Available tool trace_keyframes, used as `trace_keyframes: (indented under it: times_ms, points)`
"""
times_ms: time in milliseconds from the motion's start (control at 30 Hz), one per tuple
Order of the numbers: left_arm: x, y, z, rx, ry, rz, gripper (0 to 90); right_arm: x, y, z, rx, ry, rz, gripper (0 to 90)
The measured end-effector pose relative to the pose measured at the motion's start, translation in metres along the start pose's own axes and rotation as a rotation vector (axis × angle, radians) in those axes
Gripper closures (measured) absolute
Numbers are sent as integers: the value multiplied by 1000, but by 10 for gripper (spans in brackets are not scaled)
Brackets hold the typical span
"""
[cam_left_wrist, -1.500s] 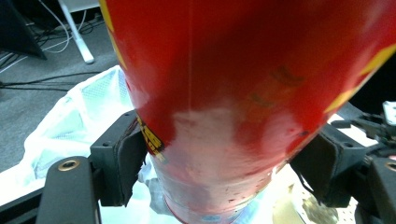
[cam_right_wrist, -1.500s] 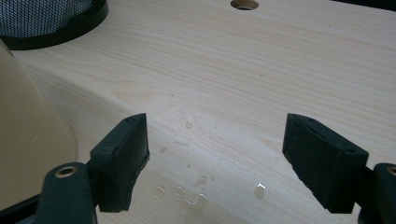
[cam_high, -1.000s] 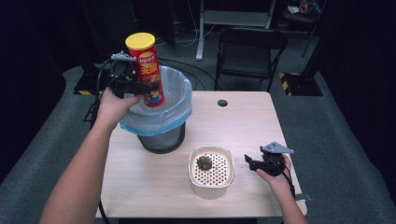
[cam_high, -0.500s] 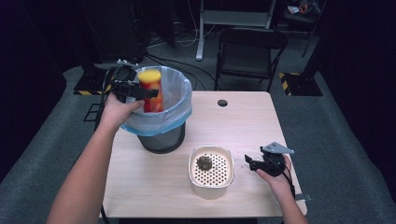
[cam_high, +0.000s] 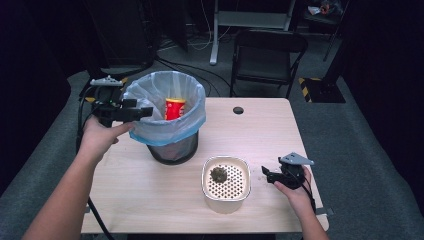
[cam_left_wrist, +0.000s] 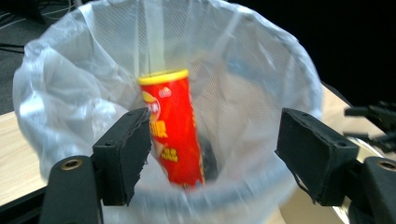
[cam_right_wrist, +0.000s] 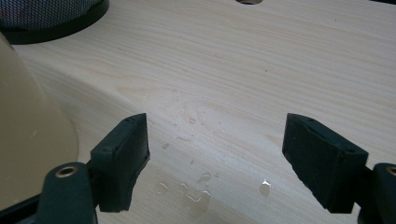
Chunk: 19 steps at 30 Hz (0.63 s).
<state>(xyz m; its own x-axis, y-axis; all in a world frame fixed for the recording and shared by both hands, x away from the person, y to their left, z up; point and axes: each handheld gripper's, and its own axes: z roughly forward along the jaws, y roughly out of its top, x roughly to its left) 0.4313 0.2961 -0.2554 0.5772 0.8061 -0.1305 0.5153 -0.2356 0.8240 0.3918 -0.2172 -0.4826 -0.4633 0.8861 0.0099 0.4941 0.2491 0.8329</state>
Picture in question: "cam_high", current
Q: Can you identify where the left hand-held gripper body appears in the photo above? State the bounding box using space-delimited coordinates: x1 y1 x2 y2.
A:
89 75 135 129

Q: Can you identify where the white cable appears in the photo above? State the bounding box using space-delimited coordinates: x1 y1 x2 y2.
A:
186 0 232 52

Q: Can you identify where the grey table bracket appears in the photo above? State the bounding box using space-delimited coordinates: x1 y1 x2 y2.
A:
314 206 335 217

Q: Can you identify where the red and yellow can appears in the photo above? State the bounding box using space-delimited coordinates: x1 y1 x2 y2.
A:
164 97 187 121

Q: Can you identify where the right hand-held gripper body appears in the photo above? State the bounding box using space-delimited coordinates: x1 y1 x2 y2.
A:
270 151 315 191

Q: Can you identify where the clump of tea leaves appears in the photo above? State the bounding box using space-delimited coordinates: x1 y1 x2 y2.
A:
209 166 229 184

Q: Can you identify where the black floor cable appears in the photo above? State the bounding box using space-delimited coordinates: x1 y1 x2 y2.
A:
155 56 234 98

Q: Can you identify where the black folding chair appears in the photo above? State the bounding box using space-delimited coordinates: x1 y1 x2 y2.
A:
229 28 310 100

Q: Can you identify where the pale blue trash bag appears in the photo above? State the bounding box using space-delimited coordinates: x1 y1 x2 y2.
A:
122 70 207 147

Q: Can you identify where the person's right hand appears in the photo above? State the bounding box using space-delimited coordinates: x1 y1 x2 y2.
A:
273 165 316 218

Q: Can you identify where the white desk frame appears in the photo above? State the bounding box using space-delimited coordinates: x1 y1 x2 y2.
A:
208 0 297 66

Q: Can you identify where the black mesh trash bin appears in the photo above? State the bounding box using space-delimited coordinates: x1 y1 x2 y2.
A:
146 131 200 166

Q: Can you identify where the black yellow hazard tape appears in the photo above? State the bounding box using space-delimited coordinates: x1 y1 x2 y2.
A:
297 76 322 104

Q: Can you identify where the white strainer box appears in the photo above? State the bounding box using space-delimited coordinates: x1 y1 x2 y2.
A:
200 155 252 215

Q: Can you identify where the person's left hand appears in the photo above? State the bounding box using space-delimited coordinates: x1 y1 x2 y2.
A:
76 116 135 165

